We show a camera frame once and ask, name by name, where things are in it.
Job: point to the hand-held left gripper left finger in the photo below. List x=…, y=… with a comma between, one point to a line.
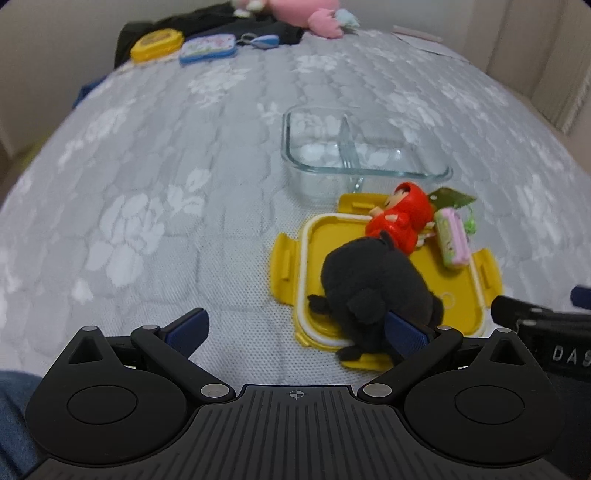
x=187, y=330

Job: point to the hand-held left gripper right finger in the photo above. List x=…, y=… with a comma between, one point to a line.
x=406, y=336

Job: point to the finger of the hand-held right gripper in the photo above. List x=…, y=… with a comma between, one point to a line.
x=582, y=295
x=512, y=310

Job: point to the yellow container lid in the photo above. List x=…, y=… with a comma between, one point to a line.
x=461, y=295

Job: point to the black plush toy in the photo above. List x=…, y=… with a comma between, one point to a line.
x=369, y=281

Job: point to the pink and green toy case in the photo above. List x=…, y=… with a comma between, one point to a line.
x=452, y=240

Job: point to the red figurine toy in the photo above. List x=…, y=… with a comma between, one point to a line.
x=397, y=221

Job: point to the green leaf tag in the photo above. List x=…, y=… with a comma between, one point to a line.
x=450, y=198

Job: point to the clear glass container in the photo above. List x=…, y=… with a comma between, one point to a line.
x=295, y=161

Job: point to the grey floral mattress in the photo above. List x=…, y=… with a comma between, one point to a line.
x=161, y=161

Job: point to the person's leg in jeans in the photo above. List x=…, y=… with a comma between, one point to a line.
x=16, y=415

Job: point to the beige curtain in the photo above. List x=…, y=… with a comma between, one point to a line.
x=535, y=50

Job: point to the blue printed tin box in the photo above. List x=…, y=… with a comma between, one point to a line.
x=207, y=48

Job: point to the white papers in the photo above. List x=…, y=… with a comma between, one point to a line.
x=420, y=41

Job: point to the small yellow box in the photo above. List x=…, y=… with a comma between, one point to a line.
x=154, y=46

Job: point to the pink plush toy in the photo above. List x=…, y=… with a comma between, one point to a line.
x=295, y=11

